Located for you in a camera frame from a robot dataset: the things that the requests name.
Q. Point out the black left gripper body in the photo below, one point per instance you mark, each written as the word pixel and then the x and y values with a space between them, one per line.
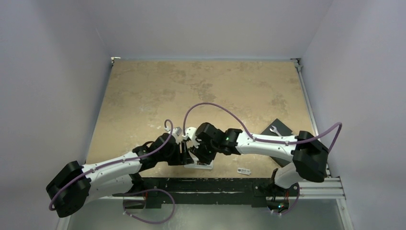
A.
pixel 180 159

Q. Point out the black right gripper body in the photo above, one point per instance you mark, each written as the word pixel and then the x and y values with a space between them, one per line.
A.
pixel 195 151

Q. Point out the white remote control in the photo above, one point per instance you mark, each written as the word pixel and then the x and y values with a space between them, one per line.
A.
pixel 199 165

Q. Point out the white battery cover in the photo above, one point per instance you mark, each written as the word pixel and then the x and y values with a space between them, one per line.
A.
pixel 244 171

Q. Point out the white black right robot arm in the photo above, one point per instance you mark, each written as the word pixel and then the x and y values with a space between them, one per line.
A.
pixel 305 154

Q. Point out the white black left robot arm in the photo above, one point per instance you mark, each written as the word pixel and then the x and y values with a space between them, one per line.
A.
pixel 76 185

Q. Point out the silver open-end wrench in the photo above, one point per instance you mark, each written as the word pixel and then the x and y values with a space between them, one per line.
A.
pixel 274 130

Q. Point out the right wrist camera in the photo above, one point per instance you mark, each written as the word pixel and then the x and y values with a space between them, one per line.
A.
pixel 190 135

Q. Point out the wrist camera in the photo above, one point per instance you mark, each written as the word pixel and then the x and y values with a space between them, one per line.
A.
pixel 176 132
pixel 190 135

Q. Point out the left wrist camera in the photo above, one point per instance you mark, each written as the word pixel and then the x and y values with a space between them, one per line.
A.
pixel 176 132

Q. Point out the aluminium frame base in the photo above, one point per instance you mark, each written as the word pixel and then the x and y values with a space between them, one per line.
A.
pixel 315 207

